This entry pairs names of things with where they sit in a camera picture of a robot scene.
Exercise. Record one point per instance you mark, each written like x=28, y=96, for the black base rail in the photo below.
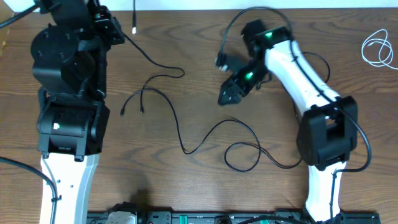
x=130, y=213

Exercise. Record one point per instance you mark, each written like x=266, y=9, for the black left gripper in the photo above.
x=112, y=21

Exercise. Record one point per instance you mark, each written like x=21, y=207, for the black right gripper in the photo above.
x=228, y=84

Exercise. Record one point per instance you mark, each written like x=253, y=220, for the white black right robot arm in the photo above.
x=327, y=130

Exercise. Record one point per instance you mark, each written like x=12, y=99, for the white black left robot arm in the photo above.
x=70, y=61

